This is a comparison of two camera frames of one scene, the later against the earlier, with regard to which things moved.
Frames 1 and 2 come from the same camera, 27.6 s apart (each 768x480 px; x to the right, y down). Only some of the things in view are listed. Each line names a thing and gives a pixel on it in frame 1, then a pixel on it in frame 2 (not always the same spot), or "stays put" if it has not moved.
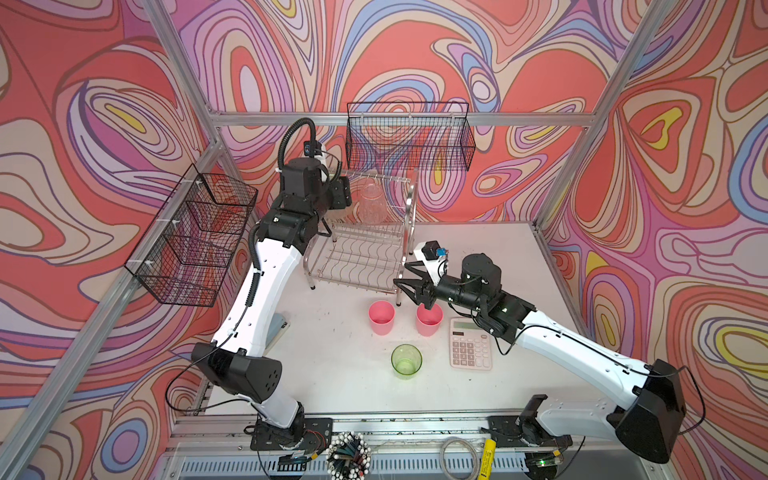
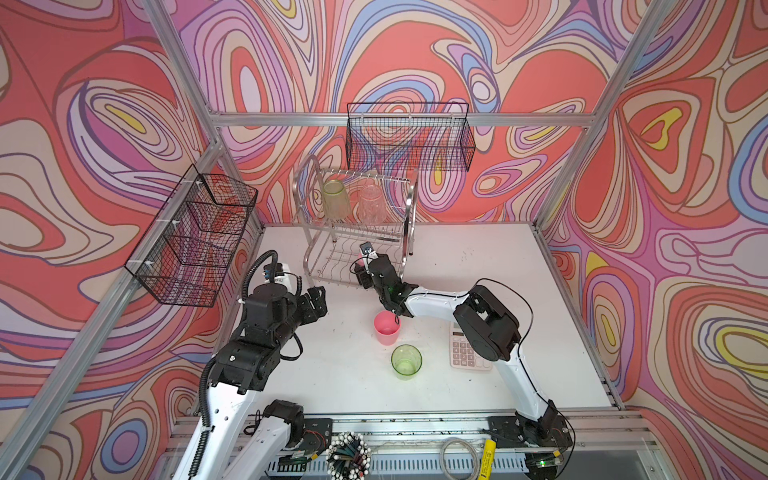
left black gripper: x=340 y=192 -> x=317 y=303
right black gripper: x=418 y=287 -> x=362 y=276
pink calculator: x=470 y=345 stays put
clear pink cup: x=372 y=207 stays put
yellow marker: x=487 y=459 stays put
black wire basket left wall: x=183 y=255 stays put
